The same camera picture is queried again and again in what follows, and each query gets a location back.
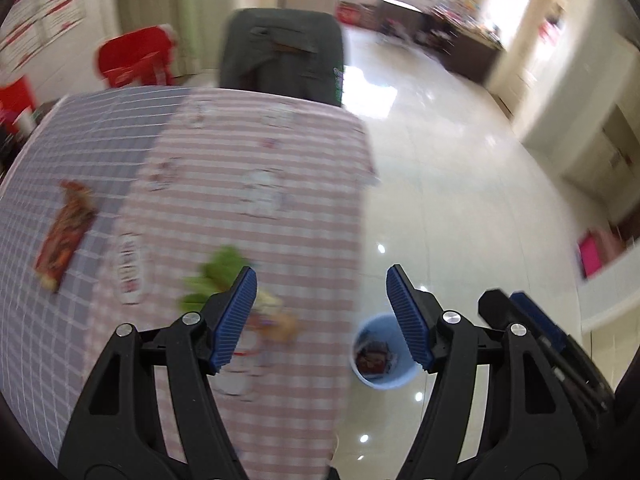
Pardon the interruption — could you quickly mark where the round table dark cloth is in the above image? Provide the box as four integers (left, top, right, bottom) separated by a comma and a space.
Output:
375, 0, 423, 36

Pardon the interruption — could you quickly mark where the dark wooden desk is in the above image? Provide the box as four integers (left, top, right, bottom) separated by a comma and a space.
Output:
442, 27, 503, 86

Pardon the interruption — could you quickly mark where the checkered pink grey tablecloth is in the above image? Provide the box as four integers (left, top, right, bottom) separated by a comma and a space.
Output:
1, 87, 375, 479

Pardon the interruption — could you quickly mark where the red printed flyer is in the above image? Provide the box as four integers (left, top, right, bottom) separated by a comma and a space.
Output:
34, 180, 98, 292

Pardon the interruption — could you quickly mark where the red covered chair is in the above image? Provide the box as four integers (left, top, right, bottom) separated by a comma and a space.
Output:
96, 24, 177, 88

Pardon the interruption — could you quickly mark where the blue plastic trash bucket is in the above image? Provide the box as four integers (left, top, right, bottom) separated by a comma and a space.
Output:
349, 313, 419, 391

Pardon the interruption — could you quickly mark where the chair with grey jacket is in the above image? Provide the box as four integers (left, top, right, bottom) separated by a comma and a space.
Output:
218, 8, 345, 107

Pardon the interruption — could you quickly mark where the pink stool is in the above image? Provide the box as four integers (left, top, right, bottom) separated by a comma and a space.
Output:
578, 228, 626, 278

